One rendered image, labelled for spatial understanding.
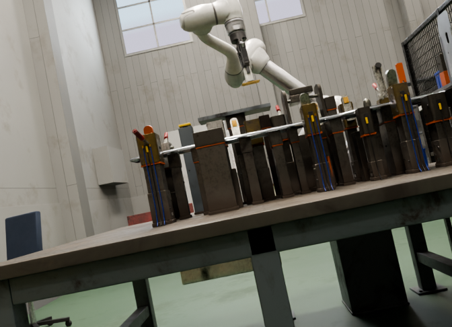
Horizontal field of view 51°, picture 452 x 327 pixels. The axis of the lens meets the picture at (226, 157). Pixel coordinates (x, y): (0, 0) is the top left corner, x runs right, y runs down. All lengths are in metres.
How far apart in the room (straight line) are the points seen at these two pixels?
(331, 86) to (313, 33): 1.13
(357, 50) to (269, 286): 8.83
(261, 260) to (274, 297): 0.11
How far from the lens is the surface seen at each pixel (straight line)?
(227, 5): 2.27
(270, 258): 1.35
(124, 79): 10.03
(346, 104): 2.29
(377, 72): 2.37
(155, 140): 1.88
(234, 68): 2.63
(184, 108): 9.65
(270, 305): 1.38
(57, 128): 6.53
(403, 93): 1.94
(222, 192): 1.86
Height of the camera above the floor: 0.77
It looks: 4 degrees up
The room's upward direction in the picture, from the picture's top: 12 degrees counter-clockwise
